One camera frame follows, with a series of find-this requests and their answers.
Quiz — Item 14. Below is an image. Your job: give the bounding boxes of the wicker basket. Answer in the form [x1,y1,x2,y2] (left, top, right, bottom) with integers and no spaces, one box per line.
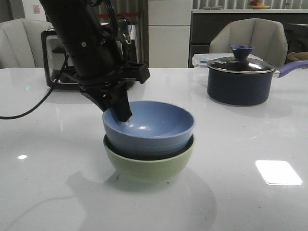
[286,51,308,63]

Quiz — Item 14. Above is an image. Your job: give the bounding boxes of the white refrigerator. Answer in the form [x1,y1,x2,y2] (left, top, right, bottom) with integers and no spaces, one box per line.
[148,0,193,68]

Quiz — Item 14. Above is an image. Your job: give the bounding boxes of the glass pot lid blue knob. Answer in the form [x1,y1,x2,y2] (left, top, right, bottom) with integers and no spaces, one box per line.
[207,45,275,73]

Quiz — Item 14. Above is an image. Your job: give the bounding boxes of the red barrier belt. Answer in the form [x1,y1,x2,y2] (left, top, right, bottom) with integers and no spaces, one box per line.
[98,12,140,18]

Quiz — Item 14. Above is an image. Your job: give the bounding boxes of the black cable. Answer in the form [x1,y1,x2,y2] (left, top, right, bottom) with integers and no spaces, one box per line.
[0,55,69,120]

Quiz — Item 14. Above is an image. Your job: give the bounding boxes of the dark blue saucepan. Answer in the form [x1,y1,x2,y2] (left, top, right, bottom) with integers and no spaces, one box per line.
[207,61,308,106]

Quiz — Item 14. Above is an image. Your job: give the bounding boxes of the right beige armchair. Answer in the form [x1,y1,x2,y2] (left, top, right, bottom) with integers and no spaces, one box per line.
[209,18,288,66]

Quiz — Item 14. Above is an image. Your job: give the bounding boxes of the clear plastic food container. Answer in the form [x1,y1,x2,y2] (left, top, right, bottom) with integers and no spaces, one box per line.
[192,53,263,68]

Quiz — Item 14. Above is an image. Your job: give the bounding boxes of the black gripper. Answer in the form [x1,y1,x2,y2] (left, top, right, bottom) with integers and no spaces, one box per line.
[56,62,150,122]

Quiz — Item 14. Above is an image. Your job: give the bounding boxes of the black and chrome toaster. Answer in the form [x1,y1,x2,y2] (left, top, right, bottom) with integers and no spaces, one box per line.
[41,23,140,91]

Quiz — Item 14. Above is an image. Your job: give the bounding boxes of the fruit plate on counter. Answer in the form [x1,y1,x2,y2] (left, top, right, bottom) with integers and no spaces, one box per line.
[248,0,271,10]

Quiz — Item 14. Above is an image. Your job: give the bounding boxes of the pink paper on wall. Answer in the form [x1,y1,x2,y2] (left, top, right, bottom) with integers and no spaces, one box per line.
[32,4,40,14]

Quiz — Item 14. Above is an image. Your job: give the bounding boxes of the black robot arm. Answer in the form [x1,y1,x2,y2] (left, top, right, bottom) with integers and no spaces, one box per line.
[40,0,150,122]

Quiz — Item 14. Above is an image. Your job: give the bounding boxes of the blue plastic bowl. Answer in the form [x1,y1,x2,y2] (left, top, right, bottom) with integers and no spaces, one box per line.
[102,101,195,160]

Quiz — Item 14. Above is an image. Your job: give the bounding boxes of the left beige armchair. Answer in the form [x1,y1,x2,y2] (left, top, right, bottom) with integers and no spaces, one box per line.
[0,18,53,69]

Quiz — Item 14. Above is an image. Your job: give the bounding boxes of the beige armchair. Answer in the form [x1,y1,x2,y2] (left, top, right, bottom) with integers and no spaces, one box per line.
[209,18,288,66]
[0,18,53,69]

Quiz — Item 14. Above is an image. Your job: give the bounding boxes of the green plastic bowl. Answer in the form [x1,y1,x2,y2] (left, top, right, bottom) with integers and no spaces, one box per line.
[103,135,194,183]

